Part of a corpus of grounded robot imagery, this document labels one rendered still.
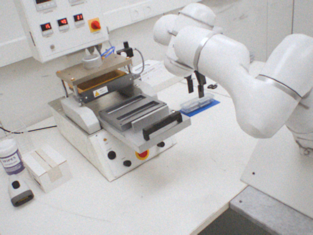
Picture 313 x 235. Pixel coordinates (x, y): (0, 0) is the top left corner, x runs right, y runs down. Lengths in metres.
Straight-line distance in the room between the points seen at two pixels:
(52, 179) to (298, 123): 0.87
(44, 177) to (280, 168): 0.83
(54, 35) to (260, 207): 1.02
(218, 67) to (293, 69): 0.16
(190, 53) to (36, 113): 1.22
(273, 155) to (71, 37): 0.93
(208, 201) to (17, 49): 1.17
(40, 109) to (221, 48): 1.28
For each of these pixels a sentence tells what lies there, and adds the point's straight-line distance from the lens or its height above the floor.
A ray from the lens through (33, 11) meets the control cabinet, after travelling 1.33.
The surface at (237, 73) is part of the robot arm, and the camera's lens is 0.72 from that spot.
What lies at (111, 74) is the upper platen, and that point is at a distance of 1.30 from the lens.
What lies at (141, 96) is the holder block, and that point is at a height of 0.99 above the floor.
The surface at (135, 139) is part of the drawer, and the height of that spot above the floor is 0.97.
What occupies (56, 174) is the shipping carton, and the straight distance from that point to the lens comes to 1.23.
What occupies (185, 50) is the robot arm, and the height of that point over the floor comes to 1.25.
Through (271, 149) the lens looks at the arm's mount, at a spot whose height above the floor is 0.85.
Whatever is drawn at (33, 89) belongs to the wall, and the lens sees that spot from 1.79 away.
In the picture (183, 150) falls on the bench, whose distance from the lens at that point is 1.27.
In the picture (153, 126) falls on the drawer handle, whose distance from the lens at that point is 0.95.
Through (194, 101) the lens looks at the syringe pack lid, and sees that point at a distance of 1.54.
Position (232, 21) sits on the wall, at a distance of 2.70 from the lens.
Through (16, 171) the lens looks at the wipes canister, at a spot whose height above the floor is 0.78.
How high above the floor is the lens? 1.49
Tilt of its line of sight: 29 degrees down
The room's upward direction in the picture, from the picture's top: 11 degrees counter-clockwise
